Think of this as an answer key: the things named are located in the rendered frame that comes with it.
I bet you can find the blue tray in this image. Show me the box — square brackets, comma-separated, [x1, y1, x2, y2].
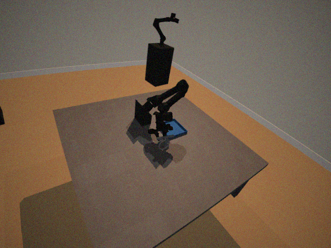
[164, 118, 188, 137]

